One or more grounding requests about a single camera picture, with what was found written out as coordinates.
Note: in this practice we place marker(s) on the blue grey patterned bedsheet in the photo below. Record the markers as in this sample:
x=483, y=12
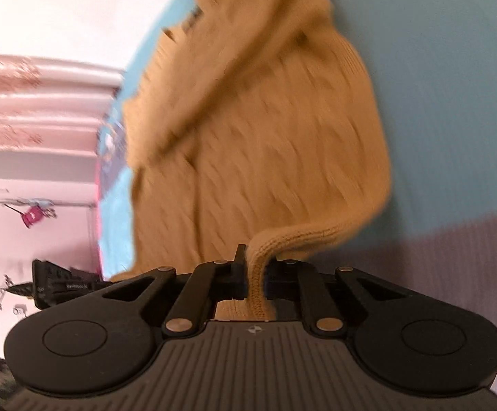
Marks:
x=433, y=64

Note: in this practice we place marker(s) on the pink hanging clothes clip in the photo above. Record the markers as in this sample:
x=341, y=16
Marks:
x=33, y=215

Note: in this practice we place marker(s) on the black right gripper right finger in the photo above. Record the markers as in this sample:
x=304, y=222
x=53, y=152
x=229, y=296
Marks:
x=301, y=284

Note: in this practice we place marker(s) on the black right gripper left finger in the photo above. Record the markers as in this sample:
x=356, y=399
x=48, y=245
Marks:
x=209, y=284

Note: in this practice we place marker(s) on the pink curtain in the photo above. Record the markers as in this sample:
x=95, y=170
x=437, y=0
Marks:
x=54, y=106

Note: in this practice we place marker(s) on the mustard cable-knit sweater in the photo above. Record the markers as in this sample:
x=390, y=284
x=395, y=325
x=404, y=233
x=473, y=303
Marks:
x=254, y=123

